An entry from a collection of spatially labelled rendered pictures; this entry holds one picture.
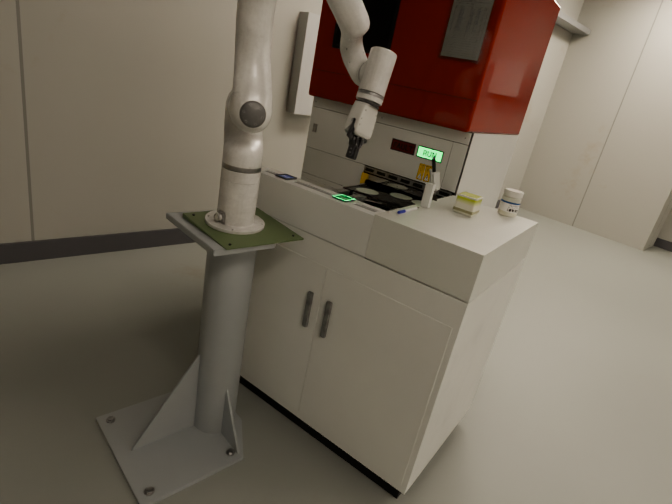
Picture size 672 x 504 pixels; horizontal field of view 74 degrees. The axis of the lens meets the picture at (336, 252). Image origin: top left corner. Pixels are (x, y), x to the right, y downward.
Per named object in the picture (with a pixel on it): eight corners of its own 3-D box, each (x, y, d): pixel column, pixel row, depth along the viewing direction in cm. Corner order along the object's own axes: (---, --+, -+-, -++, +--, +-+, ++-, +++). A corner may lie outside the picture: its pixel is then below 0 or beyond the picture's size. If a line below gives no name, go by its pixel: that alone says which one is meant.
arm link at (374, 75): (351, 88, 140) (367, 89, 132) (365, 45, 137) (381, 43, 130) (373, 98, 144) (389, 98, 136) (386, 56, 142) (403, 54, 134)
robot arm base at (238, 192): (230, 239, 133) (237, 179, 126) (192, 216, 143) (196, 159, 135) (276, 228, 147) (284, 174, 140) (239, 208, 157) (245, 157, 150)
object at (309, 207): (262, 201, 176) (267, 166, 171) (379, 251, 148) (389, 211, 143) (244, 204, 169) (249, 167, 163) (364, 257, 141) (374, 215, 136)
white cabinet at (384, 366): (304, 328, 250) (330, 187, 221) (464, 422, 202) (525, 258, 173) (212, 375, 200) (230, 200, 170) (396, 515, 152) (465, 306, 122)
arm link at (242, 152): (222, 170, 131) (231, 85, 121) (219, 154, 146) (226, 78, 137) (263, 175, 135) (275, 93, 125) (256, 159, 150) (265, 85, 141)
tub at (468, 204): (459, 208, 164) (464, 190, 161) (478, 215, 160) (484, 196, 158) (451, 211, 158) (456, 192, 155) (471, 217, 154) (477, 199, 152)
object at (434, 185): (425, 203, 161) (435, 167, 156) (435, 207, 159) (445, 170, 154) (418, 205, 156) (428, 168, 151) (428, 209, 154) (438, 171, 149)
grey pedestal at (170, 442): (141, 511, 137) (150, 270, 107) (95, 420, 165) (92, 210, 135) (276, 442, 171) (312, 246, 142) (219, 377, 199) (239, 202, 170)
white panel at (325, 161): (304, 175, 233) (316, 96, 218) (446, 227, 192) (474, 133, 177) (300, 176, 230) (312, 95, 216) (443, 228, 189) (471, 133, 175)
